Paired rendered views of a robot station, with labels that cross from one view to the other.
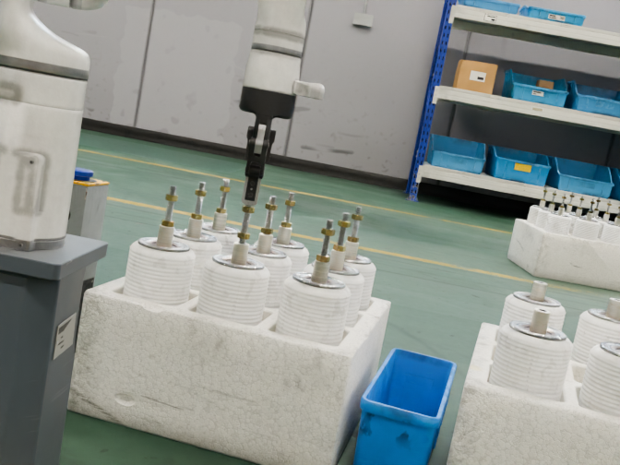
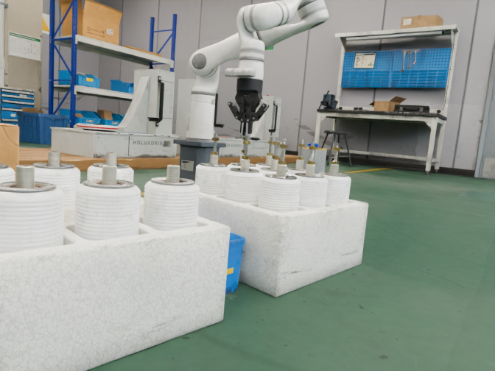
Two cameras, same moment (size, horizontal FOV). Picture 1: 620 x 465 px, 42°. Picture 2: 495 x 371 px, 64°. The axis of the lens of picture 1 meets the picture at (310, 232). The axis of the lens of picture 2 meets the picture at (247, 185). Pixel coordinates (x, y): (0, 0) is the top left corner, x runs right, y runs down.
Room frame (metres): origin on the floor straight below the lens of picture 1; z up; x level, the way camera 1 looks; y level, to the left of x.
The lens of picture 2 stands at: (1.76, -0.91, 0.35)
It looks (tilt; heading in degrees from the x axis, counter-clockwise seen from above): 8 degrees down; 121
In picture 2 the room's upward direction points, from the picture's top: 5 degrees clockwise
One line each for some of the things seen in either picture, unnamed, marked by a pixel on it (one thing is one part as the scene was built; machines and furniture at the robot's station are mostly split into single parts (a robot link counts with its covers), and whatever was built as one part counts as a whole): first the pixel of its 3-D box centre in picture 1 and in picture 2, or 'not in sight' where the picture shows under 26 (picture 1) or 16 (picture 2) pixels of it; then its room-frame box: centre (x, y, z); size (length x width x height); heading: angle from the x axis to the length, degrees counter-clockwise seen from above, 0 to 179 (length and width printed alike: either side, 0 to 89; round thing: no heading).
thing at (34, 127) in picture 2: not in sight; (43, 128); (-3.08, 2.06, 0.19); 0.50 x 0.41 x 0.37; 1
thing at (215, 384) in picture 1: (245, 350); (269, 227); (1.26, 0.07, 0.09); 0.39 x 0.39 x 0.18; 78
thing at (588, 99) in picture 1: (597, 100); not in sight; (5.72, -1.77, 0.90); 0.50 x 0.38 x 0.21; 175
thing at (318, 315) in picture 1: (306, 343); (211, 198); (1.12, -0.02, 0.16); 0.10 x 0.10 x 0.18
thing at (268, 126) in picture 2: not in sight; (229, 121); (-0.76, 2.81, 0.45); 1.51 x 0.57 x 0.74; 87
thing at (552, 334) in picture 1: (537, 331); (110, 166); (1.07, -0.32, 0.25); 0.08 x 0.08 x 0.01
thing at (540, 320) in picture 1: (540, 322); (111, 160); (1.07, -0.32, 0.26); 0.02 x 0.02 x 0.03
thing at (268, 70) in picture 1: (286, 71); (247, 68); (1.15, 0.07, 0.53); 0.11 x 0.09 x 0.06; 94
